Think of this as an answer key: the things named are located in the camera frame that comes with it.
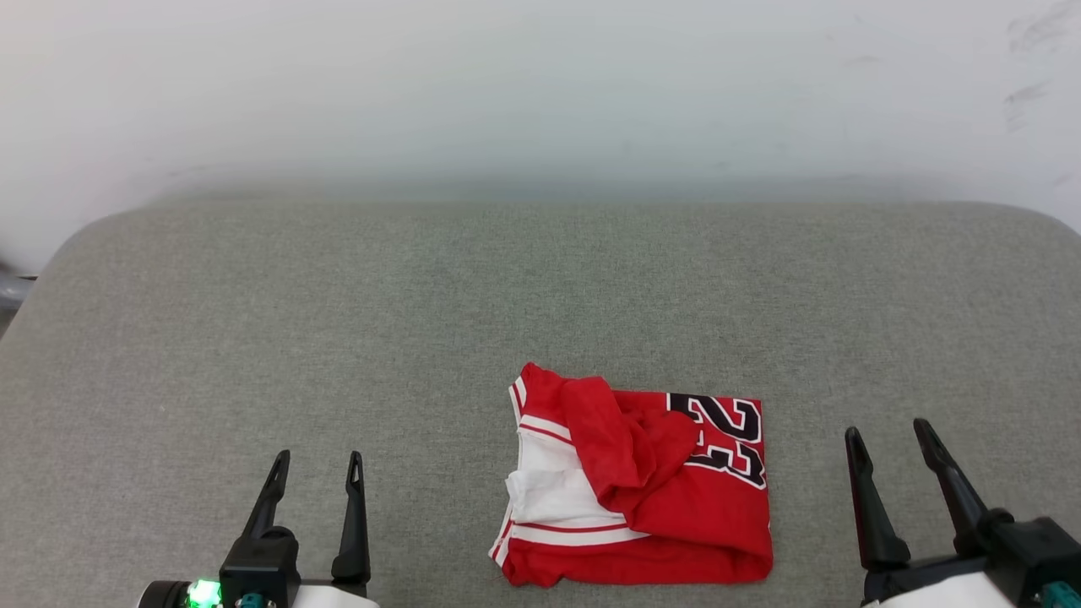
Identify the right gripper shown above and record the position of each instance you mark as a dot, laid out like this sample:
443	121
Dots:
1013	557

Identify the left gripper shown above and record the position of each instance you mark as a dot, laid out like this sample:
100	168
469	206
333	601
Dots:
258	566

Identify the red Bulls 23 jersey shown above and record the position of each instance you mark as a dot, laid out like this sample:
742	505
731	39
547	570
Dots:
676	523

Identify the grey fabric sofa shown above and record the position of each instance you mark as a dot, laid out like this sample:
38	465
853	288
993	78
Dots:
253	338

